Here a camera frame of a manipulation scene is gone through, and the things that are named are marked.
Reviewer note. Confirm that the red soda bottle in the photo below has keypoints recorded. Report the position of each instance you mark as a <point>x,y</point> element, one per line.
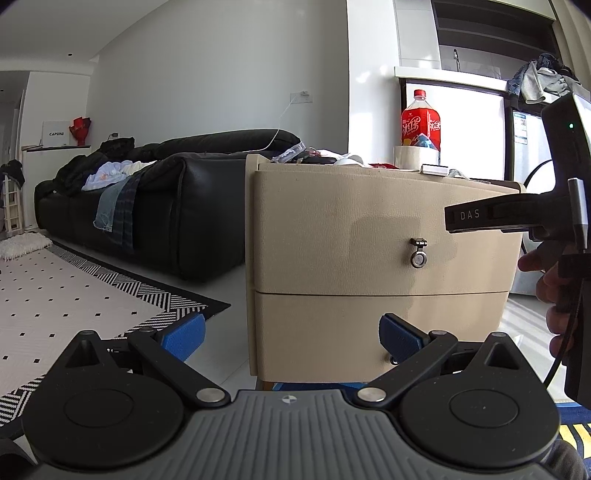
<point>418,118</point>

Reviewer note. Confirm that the black leather sofa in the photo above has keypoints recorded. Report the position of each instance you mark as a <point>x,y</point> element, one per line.
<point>183,215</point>

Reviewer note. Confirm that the white crumpled cloth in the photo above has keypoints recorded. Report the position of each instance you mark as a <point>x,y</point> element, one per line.
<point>352,160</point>

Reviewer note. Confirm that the white sign board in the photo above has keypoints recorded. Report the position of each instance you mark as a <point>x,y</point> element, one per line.
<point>55,134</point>

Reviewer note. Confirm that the white small box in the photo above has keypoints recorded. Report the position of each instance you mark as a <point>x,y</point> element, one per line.
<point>435,170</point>

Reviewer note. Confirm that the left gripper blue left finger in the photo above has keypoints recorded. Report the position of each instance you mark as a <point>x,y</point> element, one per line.
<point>182,338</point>

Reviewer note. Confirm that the black car key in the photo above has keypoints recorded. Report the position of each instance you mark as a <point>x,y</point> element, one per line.
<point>315,160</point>

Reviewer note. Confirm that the clear plastic packet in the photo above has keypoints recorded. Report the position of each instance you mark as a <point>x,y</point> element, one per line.
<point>289,154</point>

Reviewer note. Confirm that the chrome faucet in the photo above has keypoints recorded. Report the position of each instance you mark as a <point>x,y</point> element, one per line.
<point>457,60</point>

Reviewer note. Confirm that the pile of grey clothes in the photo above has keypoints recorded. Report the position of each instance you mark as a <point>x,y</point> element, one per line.
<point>547,75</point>

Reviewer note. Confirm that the white wall socket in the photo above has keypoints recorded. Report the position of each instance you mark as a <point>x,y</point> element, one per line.
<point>300,97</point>

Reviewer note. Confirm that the beige leather nightstand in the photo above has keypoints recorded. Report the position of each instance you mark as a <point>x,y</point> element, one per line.
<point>331,249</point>

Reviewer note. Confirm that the silver washing machine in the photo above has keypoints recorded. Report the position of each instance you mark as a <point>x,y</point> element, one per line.
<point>528,156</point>

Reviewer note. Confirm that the clothes on sofa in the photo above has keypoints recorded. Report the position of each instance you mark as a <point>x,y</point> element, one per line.
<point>111,178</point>

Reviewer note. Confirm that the person's right hand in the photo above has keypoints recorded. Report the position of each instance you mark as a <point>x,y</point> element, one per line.
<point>551,288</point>

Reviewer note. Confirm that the clear tape roll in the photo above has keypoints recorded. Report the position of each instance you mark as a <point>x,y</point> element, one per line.
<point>413,157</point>

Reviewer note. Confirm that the blue yellow floor mat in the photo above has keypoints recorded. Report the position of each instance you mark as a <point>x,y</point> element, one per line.
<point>575,428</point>

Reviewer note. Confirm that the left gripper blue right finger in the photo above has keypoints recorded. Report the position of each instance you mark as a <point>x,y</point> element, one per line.
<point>399,338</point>

